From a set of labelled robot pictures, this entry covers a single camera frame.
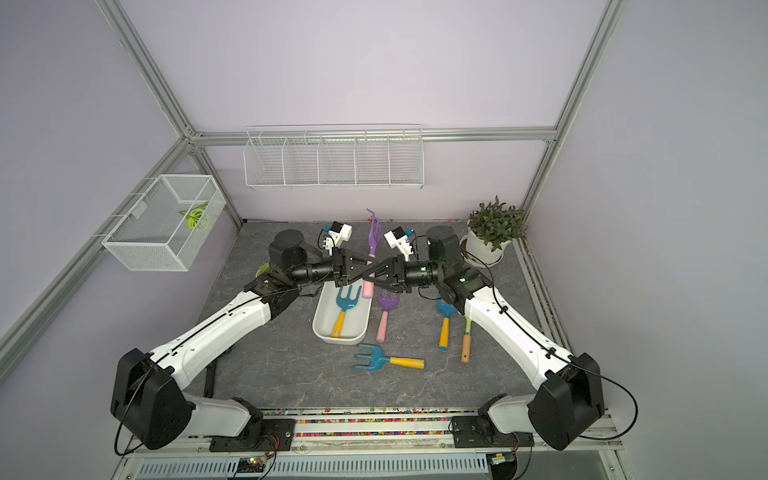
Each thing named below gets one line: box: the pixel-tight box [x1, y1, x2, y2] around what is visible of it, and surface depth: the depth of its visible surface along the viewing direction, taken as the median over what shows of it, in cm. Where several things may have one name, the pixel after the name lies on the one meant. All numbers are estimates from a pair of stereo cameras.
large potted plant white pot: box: [460, 195, 528, 268], surface depth 96 cm
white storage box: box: [312, 279, 373, 346], surface depth 95 cm
